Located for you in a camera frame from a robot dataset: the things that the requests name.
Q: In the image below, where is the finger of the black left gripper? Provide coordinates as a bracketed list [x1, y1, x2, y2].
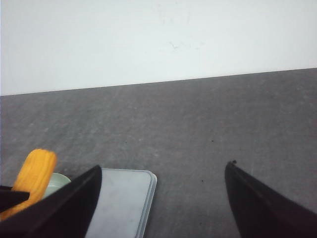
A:
[0, 185, 30, 212]

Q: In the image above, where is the silver digital kitchen scale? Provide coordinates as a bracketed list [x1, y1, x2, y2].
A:
[86, 168, 157, 238]

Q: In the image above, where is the light green plate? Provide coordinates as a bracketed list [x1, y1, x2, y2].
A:
[42, 173, 71, 199]

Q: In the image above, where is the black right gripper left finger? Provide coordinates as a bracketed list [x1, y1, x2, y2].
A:
[0, 166, 102, 238]

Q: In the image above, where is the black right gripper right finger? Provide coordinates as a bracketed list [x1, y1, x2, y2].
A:
[224, 161, 317, 238]

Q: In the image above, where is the yellow corn cob piece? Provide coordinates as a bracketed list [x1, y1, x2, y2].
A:
[0, 149, 57, 221]

